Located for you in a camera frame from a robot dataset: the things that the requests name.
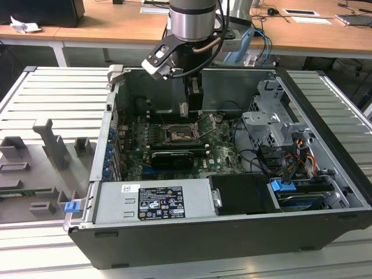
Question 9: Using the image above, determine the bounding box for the metal socket cover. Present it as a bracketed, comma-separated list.
[194, 114, 218, 140]

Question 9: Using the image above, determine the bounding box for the thin metal locking lever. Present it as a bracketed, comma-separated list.
[158, 112, 169, 131]

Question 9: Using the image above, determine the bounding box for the black RAM slot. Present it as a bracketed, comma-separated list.
[149, 141, 210, 149]
[149, 118, 202, 125]

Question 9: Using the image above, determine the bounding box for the CPU socket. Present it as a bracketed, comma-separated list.
[161, 123, 203, 146]

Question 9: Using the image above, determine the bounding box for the white plastic block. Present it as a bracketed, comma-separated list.
[243, 52, 257, 67]

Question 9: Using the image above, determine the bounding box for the green motherboard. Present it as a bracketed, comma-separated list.
[116, 112, 248, 181]

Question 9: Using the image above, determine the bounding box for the black graphics card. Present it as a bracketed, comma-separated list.
[150, 149, 196, 171]

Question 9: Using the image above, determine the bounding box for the silver metal disk cage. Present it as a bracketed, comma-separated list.
[240, 78, 316, 153]

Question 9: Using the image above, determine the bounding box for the grey case latch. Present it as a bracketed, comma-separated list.
[106, 64, 126, 85]

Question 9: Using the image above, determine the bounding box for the white desk grommet plate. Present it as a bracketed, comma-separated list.
[283, 8, 320, 17]
[139, 6, 166, 15]

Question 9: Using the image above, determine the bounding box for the wooden desk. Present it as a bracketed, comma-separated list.
[0, 17, 69, 68]
[53, 0, 372, 63]

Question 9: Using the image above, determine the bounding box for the black plastic shroud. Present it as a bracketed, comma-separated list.
[208, 173, 282, 216]

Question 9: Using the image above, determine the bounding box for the hard disk in blue carrier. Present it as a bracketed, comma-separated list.
[269, 178, 328, 210]

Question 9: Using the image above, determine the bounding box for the white paper sheet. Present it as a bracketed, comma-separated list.
[291, 16, 334, 26]

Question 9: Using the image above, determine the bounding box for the silver power supply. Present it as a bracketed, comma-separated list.
[92, 177, 218, 225]

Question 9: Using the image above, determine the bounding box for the black PC case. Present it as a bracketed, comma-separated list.
[67, 64, 372, 270]

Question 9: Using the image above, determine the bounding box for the black computer box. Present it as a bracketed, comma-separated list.
[0, 0, 85, 29]

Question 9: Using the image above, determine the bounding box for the blue plastic latch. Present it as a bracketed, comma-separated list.
[64, 201, 80, 215]

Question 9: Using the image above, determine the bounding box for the grey laptop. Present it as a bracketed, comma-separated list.
[335, 13, 372, 27]

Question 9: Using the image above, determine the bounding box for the grey parts rack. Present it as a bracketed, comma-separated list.
[0, 117, 99, 225]

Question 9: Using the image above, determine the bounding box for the crumpled white paper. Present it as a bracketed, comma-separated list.
[9, 16, 42, 35]

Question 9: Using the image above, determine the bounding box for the green RAM stick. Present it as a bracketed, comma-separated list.
[0, 188, 38, 197]

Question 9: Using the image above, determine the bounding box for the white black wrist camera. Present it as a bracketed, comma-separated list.
[141, 36, 187, 83]

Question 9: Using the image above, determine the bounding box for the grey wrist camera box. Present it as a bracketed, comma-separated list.
[221, 35, 242, 53]

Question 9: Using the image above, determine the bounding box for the blue cable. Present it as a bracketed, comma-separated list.
[255, 27, 273, 64]

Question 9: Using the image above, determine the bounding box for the black flat wire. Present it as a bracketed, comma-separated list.
[280, 153, 294, 187]

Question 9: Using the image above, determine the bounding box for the coloured power wire bundle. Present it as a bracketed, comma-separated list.
[283, 138, 319, 178]

